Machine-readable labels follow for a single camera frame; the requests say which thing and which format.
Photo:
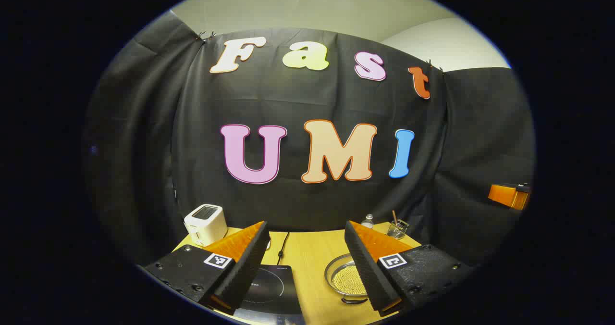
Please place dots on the black induction cooktop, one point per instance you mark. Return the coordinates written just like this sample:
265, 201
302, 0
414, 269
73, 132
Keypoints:
278, 291

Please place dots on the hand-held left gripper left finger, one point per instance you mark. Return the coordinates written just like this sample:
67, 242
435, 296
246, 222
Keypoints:
250, 267

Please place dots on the black backdrop cloth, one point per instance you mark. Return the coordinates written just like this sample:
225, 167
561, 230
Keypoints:
288, 99

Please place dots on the metal cloth clip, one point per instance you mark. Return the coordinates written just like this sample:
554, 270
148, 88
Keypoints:
435, 66
205, 36

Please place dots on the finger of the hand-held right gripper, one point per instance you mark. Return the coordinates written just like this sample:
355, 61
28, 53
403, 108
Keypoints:
504, 196

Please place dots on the white toaster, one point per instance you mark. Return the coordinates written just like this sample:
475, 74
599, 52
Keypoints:
206, 224

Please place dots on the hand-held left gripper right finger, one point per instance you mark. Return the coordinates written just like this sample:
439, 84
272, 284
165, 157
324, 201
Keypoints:
367, 272

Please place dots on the clear bottle with pink label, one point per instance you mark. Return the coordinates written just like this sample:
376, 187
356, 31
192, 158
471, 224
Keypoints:
367, 222

